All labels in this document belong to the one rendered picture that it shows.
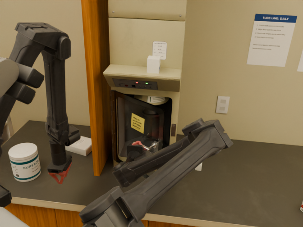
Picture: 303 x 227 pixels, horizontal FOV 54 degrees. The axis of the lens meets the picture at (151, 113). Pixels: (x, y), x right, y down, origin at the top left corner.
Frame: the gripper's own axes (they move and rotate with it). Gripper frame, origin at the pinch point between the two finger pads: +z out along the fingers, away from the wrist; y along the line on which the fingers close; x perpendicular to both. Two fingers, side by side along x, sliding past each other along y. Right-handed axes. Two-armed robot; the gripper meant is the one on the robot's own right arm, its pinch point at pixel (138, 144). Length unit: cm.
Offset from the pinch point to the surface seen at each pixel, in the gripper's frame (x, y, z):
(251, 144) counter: -62, -26, 51
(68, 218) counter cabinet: 31, -39, -12
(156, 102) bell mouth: -5.5, 12.8, 17.9
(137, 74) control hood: 1.4, 30.8, 4.4
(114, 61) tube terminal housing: 13.9, 32.4, 15.5
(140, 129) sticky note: -0.3, 5.3, 4.6
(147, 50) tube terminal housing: -0.7, 38.3, 15.6
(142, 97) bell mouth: 1.6, 14.4, 18.7
